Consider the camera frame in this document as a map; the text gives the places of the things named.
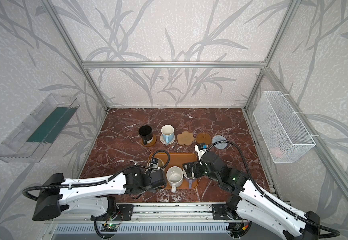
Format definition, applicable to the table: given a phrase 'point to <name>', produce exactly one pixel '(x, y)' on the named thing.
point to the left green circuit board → (109, 227)
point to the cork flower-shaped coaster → (185, 138)
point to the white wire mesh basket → (284, 135)
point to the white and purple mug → (189, 178)
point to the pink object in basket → (276, 151)
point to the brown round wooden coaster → (203, 137)
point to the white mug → (174, 176)
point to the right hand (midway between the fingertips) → (190, 159)
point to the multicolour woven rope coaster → (163, 142)
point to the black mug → (146, 133)
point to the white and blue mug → (167, 132)
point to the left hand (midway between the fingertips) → (156, 178)
